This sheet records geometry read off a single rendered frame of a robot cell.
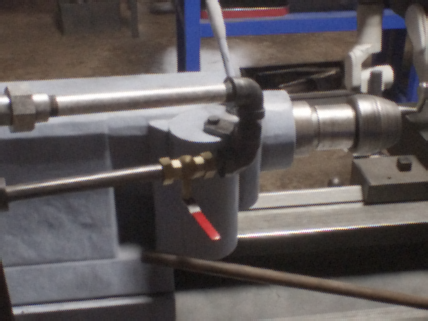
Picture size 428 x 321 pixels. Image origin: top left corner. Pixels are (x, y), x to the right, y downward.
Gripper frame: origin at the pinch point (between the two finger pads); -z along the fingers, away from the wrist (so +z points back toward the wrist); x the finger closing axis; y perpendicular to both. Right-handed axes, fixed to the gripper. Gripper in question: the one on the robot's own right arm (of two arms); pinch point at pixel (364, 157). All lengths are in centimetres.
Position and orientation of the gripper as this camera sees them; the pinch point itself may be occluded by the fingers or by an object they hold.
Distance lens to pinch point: 194.9
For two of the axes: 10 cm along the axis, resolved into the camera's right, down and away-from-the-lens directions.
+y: 9.8, -1.1, 1.8
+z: -0.4, -9.4, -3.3
